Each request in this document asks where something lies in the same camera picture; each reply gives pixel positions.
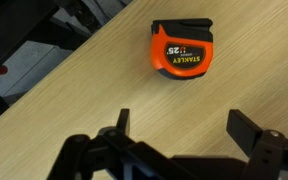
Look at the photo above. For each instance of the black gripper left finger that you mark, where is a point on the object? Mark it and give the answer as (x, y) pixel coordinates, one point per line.
(74, 156)

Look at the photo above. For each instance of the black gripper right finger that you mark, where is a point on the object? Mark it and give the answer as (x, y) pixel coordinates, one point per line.
(270, 156)

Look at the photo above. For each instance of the orange black tape measure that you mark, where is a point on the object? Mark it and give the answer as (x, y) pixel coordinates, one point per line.
(182, 50)

